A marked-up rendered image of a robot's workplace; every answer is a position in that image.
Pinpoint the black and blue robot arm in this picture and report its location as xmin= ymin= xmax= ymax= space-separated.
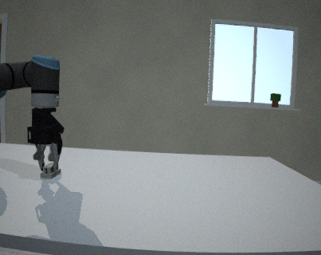
xmin=0 ymin=56 xmax=61 ymax=108

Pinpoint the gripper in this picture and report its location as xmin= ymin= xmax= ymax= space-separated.
xmin=27 ymin=108 xmax=62 ymax=172

